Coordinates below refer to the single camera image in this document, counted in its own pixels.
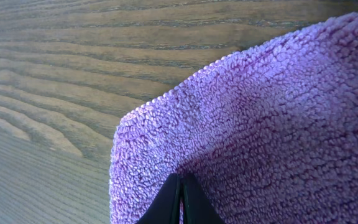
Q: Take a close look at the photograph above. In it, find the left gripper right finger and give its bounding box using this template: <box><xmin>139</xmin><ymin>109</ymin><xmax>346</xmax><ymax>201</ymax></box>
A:
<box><xmin>182</xmin><ymin>173</ymin><xmax>224</xmax><ymax>224</ymax></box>

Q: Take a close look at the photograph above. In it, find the purple microfiber cloth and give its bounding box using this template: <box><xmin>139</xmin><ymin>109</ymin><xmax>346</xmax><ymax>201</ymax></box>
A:
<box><xmin>109</xmin><ymin>12</ymin><xmax>358</xmax><ymax>223</ymax></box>

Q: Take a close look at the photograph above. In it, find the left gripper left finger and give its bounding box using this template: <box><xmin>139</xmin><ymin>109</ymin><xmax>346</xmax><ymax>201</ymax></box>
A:
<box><xmin>136</xmin><ymin>174</ymin><xmax>181</xmax><ymax>224</ymax></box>

